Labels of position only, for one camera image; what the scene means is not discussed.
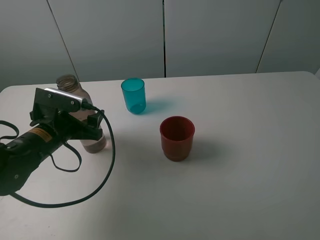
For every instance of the teal translucent plastic cup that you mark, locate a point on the teal translucent plastic cup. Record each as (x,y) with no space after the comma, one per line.
(134,94)

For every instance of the clear brownish plastic bottle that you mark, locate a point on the clear brownish plastic bottle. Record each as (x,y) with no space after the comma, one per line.
(69,83)

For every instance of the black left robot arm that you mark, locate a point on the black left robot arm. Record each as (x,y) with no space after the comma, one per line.
(22,155)

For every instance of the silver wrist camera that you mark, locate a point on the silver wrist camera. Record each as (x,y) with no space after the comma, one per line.
(65,101)

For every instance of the red plastic cup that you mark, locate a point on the red plastic cup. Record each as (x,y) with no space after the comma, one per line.
(176,134)

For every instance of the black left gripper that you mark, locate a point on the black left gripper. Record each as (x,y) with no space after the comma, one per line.
(48,122)

